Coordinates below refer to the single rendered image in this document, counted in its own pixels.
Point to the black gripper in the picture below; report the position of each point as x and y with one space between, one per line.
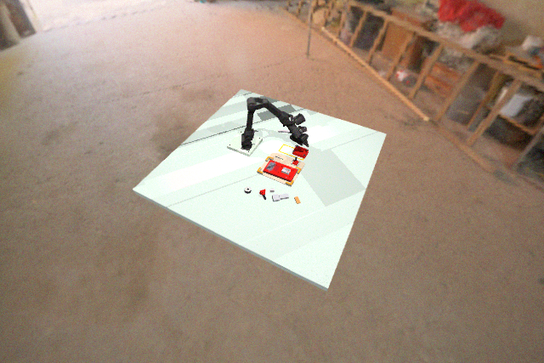
298 138

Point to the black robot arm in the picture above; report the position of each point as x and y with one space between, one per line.
283 117

